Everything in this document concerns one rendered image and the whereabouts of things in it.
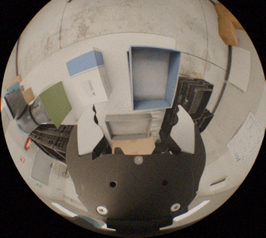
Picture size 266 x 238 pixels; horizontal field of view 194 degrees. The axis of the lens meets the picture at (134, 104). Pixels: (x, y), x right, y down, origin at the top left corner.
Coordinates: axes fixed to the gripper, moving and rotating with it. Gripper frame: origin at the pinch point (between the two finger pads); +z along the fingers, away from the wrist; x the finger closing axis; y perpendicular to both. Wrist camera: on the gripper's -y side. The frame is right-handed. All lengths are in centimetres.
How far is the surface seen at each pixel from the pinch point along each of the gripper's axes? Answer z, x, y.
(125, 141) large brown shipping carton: 18.4, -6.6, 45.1
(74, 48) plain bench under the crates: 21.7, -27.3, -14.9
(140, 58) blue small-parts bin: 17.1, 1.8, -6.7
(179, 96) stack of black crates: 61, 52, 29
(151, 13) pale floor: 97, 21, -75
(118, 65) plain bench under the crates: 23.6, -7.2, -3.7
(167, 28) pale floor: 99, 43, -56
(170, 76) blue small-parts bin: 15.8, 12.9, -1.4
